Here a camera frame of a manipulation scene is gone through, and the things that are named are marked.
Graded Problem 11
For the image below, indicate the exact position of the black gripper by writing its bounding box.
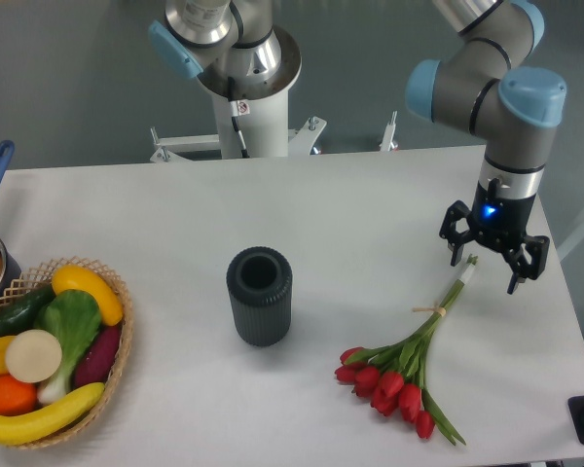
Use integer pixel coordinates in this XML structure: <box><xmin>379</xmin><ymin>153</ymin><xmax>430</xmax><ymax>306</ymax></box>
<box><xmin>439</xmin><ymin>185</ymin><xmax>550</xmax><ymax>295</ymax></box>

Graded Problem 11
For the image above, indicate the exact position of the red tulip bouquet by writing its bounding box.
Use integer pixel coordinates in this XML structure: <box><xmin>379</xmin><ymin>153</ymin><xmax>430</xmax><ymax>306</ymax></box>
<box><xmin>334</xmin><ymin>255</ymin><xmax>478</xmax><ymax>446</ymax></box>

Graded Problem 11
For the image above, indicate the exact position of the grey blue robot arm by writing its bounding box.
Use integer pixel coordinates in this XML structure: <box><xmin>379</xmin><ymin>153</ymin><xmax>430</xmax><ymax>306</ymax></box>
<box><xmin>148</xmin><ymin>1</ymin><xmax>566</xmax><ymax>288</ymax></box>

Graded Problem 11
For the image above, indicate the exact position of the dark grey ribbed vase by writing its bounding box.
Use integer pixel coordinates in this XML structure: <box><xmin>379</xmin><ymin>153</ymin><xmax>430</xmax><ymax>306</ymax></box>
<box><xmin>226</xmin><ymin>246</ymin><xmax>293</xmax><ymax>347</ymax></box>

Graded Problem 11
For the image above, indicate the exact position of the purple sweet potato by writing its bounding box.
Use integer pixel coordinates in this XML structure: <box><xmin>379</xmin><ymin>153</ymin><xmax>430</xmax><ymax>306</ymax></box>
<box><xmin>73</xmin><ymin>326</ymin><xmax>121</xmax><ymax>388</ymax></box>

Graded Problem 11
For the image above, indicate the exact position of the yellow squash upper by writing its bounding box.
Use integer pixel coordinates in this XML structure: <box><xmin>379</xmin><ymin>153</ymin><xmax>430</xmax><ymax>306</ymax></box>
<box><xmin>51</xmin><ymin>264</ymin><xmax>124</xmax><ymax>326</ymax></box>

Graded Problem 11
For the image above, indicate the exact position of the green bok choy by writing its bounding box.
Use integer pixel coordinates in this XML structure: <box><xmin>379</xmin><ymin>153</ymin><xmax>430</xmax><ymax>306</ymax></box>
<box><xmin>34</xmin><ymin>290</ymin><xmax>101</xmax><ymax>406</ymax></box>

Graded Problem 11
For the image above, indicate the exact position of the woven wicker basket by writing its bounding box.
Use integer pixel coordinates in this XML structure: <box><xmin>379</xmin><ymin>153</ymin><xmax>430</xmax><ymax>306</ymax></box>
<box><xmin>0</xmin><ymin>257</ymin><xmax>133</xmax><ymax>449</ymax></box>

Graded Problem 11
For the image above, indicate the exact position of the cream round radish slice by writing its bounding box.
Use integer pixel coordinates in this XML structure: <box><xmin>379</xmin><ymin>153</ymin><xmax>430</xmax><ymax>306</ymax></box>
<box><xmin>5</xmin><ymin>329</ymin><xmax>62</xmax><ymax>383</ymax></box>

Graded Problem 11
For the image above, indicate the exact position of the green cucumber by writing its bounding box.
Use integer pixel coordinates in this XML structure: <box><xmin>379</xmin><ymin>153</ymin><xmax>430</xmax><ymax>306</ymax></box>
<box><xmin>0</xmin><ymin>284</ymin><xmax>55</xmax><ymax>338</ymax></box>

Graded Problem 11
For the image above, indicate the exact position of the orange fruit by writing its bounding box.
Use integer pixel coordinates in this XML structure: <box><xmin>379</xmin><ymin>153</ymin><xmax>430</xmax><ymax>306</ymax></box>
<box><xmin>0</xmin><ymin>375</ymin><xmax>37</xmax><ymax>416</ymax></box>

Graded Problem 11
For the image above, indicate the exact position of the yellow banana squash lower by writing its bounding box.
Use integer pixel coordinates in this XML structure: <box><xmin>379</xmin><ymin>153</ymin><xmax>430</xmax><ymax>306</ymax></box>
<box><xmin>0</xmin><ymin>382</ymin><xmax>105</xmax><ymax>446</ymax></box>

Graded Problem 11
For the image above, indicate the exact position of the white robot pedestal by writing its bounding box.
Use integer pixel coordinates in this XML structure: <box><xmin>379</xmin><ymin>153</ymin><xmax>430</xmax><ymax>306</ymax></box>
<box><xmin>199</xmin><ymin>26</ymin><xmax>302</xmax><ymax>159</ymax></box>

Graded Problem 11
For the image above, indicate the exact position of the black cable on pedestal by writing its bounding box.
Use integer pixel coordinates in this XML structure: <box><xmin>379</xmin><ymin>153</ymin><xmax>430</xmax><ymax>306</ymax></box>
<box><xmin>226</xmin><ymin>76</ymin><xmax>251</xmax><ymax>160</ymax></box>

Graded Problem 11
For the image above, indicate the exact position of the white metal base bracket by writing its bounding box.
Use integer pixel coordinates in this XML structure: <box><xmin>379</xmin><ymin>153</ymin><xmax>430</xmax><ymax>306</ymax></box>
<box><xmin>150</xmin><ymin>110</ymin><xmax>399</xmax><ymax>162</ymax></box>

